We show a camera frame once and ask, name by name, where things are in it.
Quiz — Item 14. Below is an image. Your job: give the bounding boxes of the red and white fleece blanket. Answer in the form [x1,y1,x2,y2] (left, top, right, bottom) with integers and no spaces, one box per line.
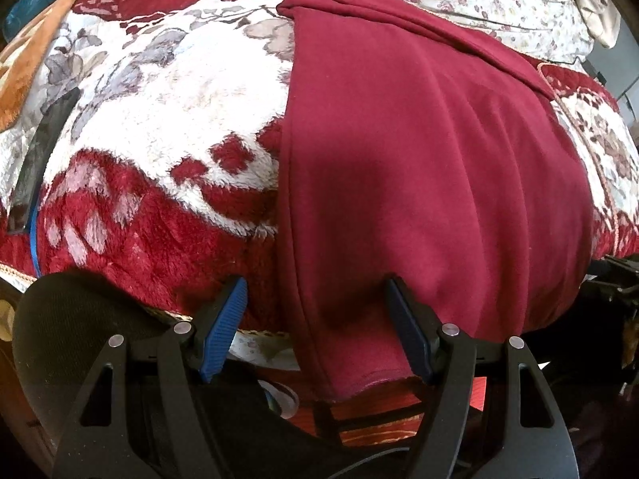
[0,0,639,375]

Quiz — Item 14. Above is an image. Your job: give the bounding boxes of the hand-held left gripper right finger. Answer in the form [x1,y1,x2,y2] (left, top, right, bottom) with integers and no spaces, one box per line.
[383,275,575,479]

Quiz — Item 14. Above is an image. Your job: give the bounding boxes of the beige cloth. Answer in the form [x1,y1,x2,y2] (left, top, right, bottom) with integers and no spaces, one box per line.
[569,0,622,48]

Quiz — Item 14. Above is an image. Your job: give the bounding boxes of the blue bag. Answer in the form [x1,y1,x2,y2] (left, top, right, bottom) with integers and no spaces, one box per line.
[5,0,56,36]

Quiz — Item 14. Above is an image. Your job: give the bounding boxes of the blue cord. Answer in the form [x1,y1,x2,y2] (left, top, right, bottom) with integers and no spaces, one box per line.
[27,194,43,280]

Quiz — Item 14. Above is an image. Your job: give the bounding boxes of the orange fleece blanket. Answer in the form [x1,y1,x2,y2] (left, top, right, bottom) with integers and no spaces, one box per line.
[0,0,81,133]

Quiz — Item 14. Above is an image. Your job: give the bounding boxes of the black smartphone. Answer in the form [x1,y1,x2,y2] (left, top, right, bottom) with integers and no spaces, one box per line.
[7,87,83,234]

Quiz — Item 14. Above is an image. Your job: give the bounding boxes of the dark bag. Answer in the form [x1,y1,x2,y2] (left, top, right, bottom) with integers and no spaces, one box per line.
[579,254,639,313]

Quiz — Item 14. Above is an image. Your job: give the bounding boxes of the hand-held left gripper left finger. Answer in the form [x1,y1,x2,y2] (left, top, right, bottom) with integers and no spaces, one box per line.
[52,275,249,479]

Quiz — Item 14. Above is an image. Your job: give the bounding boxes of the dark red pants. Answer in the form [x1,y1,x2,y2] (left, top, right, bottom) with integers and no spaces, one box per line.
[274,0,597,405]

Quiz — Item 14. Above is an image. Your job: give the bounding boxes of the black mesh chair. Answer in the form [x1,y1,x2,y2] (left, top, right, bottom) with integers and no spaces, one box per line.
[12,272,350,479]

